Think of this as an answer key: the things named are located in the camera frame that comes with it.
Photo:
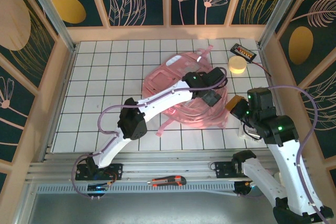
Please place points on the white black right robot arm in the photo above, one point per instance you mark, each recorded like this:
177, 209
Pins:
288, 169

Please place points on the pink student backpack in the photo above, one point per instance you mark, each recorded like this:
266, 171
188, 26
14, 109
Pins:
168, 77

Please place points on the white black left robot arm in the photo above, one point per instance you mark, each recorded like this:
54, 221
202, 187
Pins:
162, 100

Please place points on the orange black utility knife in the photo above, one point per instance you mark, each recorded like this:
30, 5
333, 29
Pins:
168, 181

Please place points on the white plastic clip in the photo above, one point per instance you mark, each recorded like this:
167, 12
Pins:
242, 133

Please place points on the aluminium mounting rail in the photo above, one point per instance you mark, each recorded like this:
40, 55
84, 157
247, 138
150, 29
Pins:
162, 167

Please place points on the aluminium frame post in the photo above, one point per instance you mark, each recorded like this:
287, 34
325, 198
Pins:
281, 6
50, 11

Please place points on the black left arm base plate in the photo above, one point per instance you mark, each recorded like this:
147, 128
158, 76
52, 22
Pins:
115, 170

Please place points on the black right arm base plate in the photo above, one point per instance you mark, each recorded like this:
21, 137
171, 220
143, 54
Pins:
223, 169

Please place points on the black device with orange label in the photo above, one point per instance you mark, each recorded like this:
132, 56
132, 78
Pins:
242, 52

